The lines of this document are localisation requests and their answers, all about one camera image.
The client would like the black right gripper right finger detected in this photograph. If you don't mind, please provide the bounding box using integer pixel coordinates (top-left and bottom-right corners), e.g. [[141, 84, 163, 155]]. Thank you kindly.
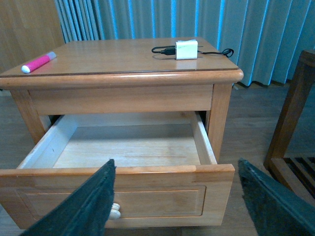
[[238, 158, 315, 236]]

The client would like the wooden drawer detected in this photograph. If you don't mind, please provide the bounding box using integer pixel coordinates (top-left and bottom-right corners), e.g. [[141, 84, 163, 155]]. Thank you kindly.
[[0, 112, 235, 229]]

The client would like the white charger adapter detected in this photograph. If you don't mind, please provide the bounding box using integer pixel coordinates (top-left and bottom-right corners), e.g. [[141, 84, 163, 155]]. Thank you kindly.
[[175, 39, 198, 60]]

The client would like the wooden nightstand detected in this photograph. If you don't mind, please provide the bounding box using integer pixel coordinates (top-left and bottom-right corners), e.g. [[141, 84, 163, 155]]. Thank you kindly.
[[0, 38, 243, 158]]

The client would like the dark wooden furniture frame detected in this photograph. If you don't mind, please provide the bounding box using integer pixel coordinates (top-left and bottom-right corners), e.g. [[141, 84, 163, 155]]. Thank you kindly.
[[264, 49, 315, 206]]

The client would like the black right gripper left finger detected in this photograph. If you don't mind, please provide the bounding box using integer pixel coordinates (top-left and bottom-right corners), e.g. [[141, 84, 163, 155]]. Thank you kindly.
[[21, 159, 116, 236]]

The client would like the grey blue curtain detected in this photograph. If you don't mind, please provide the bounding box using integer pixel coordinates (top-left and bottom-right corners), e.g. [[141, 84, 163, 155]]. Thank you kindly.
[[55, 0, 315, 86]]

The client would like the pink marker with clear cap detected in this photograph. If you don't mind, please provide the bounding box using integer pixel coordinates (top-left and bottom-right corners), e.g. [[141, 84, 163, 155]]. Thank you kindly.
[[21, 52, 56, 74]]

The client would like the black usb cable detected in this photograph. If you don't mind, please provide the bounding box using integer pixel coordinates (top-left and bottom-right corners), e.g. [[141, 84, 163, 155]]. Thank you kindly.
[[151, 45, 235, 58]]

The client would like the drawer round knob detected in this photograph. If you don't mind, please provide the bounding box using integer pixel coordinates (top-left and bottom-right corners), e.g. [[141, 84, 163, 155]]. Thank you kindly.
[[108, 203, 121, 220]]

